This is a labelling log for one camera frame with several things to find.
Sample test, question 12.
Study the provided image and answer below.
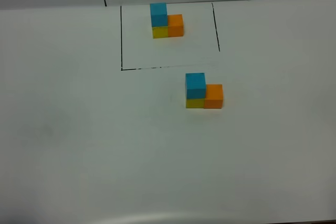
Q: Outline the orange template block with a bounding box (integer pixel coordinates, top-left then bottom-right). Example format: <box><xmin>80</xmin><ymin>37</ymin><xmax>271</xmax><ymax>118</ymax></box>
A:
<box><xmin>167</xmin><ymin>14</ymin><xmax>184</xmax><ymax>37</ymax></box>

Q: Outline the yellow template block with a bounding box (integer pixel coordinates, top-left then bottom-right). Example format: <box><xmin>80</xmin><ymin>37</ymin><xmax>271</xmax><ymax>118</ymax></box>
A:
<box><xmin>152</xmin><ymin>26</ymin><xmax>169</xmax><ymax>39</ymax></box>

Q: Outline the blue template block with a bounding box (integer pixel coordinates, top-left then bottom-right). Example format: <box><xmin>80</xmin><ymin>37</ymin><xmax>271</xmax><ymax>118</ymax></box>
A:
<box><xmin>150</xmin><ymin>3</ymin><xmax>168</xmax><ymax>27</ymax></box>

